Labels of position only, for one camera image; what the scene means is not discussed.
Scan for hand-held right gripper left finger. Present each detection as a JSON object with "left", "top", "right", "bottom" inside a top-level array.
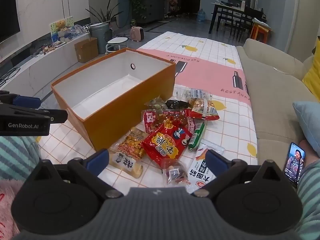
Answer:
[{"left": 25, "top": 149, "right": 124, "bottom": 198}]

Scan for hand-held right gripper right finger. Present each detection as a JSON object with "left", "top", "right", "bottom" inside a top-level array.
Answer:
[{"left": 191, "top": 149, "right": 292, "bottom": 198}]

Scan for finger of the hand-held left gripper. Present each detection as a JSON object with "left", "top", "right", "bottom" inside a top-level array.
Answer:
[
  {"left": 37, "top": 108, "right": 69, "bottom": 125},
  {"left": 0, "top": 90, "right": 42, "bottom": 107}
]

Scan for white snack packet orange print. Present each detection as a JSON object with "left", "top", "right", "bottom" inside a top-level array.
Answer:
[{"left": 186, "top": 142, "right": 225, "bottom": 193}]

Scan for green sausage stick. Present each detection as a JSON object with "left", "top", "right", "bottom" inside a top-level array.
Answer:
[{"left": 188, "top": 122, "right": 207, "bottom": 152}]

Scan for yellow snack packet white label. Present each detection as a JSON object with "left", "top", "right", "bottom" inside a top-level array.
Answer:
[{"left": 109, "top": 127, "right": 148, "bottom": 179}]

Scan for small clear dark snack packet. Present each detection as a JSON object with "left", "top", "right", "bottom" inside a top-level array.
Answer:
[{"left": 161, "top": 159, "right": 188, "bottom": 188}]

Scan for red-edged peanut snack packet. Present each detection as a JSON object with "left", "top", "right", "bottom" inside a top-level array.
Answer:
[{"left": 187, "top": 97, "right": 221, "bottom": 122}]

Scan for large red snack packet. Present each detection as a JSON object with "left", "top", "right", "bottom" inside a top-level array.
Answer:
[{"left": 141, "top": 119, "right": 193, "bottom": 168}]

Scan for orange storage box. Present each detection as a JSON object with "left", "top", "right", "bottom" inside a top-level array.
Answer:
[{"left": 51, "top": 47, "right": 176, "bottom": 152}]

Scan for red-topped clear meat snack packet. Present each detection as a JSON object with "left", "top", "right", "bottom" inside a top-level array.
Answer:
[{"left": 141, "top": 109, "right": 196, "bottom": 136}]

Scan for clear packet white-blue label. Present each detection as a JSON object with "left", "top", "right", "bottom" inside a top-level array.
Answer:
[{"left": 175, "top": 86, "right": 213, "bottom": 103}]

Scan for clear green snack packet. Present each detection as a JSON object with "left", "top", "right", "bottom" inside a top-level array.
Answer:
[{"left": 144, "top": 97, "right": 168, "bottom": 112}]

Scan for person's left forearm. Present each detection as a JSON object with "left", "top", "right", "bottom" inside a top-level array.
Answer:
[{"left": 0, "top": 136, "right": 41, "bottom": 181}]

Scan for white marble media console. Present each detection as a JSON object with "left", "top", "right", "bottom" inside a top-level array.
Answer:
[{"left": 0, "top": 17, "right": 91, "bottom": 98}]

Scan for cardboard box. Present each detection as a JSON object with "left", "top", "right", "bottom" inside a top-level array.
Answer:
[{"left": 74, "top": 37, "right": 99, "bottom": 64}]

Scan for black smartphone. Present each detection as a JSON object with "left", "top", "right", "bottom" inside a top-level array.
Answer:
[{"left": 282, "top": 142, "right": 306, "bottom": 188}]

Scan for pink fuzzy cloth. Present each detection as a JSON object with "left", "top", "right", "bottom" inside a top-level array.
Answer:
[{"left": 0, "top": 179, "right": 23, "bottom": 240}]

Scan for teddy bear picture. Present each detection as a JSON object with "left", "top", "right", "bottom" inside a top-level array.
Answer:
[{"left": 49, "top": 16, "right": 74, "bottom": 43}]

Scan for beige sofa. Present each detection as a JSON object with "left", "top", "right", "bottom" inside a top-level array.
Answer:
[{"left": 236, "top": 38, "right": 320, "bottom": 172}]

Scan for black television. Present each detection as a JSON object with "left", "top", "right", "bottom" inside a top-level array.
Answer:
[{"left": 0, "top": 0, "right": 21, "bottom": 44}]

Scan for grey trash can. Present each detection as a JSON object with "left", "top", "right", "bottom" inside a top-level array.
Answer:
[{"left": 89, "top": 22, "right": 112, "bottom": 54}]

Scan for white round stool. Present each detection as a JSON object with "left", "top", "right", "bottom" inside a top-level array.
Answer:
[{"left": 105, "top": 37, "right": 129, "bottom": 54}]

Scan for lemon print checked tablecloth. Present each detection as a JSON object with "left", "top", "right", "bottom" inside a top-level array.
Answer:
[{"left": 36, "top": 31, "right": 260, "bottom": 193}]

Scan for light blue pillow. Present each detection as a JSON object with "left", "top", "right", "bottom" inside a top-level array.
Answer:
[{"left": 292, "top": 101, "right": 320, "bottom": 156}]

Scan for long-leaf potted plant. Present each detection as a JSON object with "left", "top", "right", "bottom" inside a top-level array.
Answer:
[{"left": 85, "top": 0, "right": 124, "bottom": 28}]

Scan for pink space heater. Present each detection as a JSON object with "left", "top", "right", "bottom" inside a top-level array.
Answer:
[{"left": 129, "top": 26, "right": 146, "bottom": 42}]

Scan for yellow pillow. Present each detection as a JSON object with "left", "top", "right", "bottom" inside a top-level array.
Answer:
[{"left": 301, "top": 37, "right": 320, "bottom": 94}]

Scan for orange stool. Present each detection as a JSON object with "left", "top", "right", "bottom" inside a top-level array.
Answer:
[{"left": 249, "top": 19, "right": 272, "bottom": 43}]

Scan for blue water jug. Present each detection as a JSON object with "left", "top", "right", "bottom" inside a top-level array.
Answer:
[{"left": 196, "top": 8, "right": 207, "bottom": 23}]

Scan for dark grey dresser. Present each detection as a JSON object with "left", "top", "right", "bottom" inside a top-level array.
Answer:
[{"left": 142, "top": 0, "right": 166, "bottom": 22}]

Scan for black dining chair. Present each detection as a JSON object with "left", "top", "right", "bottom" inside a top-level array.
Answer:
[{"left": 234, "top": 6, "right": 266, "bottom": 43}]

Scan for black dining table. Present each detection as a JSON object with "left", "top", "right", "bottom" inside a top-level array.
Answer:
[{"left": 208, "top": 1, "right": 253, "bottom": 34}]

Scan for black cables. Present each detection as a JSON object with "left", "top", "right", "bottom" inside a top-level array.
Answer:
[{"left": 0, "top": 66, "right": 21, "bottom": 83}]

